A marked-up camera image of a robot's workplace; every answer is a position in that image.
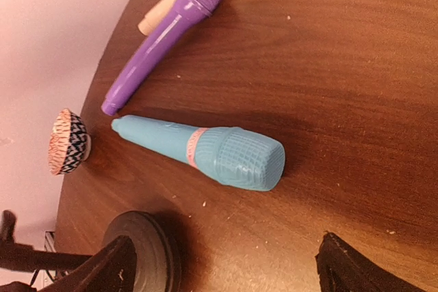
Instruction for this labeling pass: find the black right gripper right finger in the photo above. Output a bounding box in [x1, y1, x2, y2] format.
[315, 232, 421, 292]

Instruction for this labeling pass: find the red patterned small bowl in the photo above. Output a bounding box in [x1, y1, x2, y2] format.
[48, 108, 92, 175]

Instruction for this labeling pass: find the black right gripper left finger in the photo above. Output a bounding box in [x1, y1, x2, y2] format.
[43, 236, 137, 292]

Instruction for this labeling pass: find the blue microphone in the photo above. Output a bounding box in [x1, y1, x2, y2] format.
[112, 115, 285, 191]

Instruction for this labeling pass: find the purple microphone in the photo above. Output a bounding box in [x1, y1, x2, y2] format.
[101, 0, 221, 116]

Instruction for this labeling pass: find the black stand with blue microphone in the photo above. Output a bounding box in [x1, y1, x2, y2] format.
[1, 210, 181, 292]

